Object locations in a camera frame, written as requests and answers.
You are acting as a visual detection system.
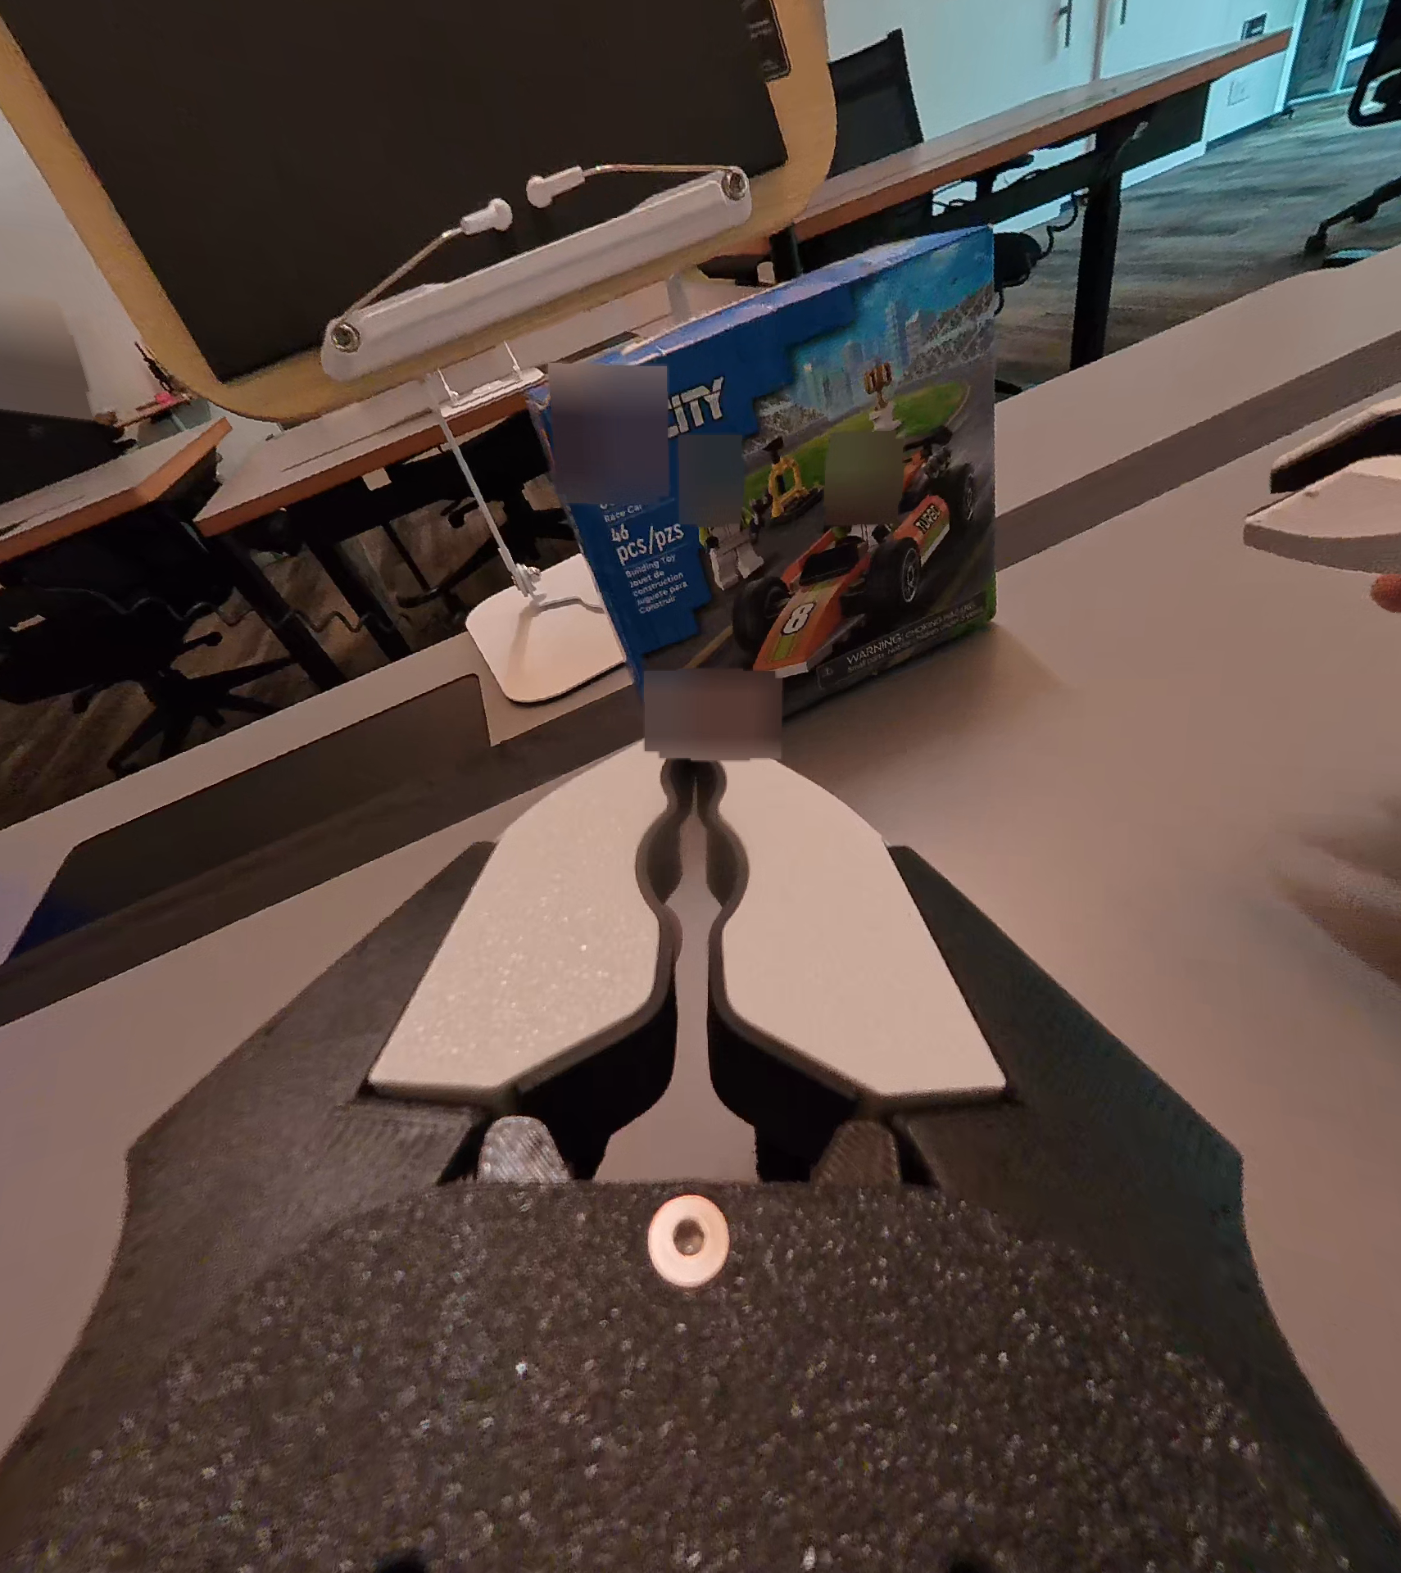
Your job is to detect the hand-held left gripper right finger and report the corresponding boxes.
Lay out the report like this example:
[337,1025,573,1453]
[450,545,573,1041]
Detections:
[707,758,1013,1112]

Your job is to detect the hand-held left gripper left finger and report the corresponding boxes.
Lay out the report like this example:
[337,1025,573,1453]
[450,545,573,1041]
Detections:
[369,746,684,1113]

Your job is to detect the blue lego set box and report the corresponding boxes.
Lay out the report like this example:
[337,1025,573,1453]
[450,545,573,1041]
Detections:
[535,227,1000,728]

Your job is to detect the long wooden desk black legs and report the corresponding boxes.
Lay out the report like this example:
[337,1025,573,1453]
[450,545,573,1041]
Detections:
[702,30,1294,371]

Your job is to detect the black monitor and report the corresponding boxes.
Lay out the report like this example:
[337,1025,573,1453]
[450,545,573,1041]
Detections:
[0,384,138,527]

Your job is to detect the wooden desk black frame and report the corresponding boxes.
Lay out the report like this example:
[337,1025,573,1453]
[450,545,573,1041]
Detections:
[0,414,242,607]

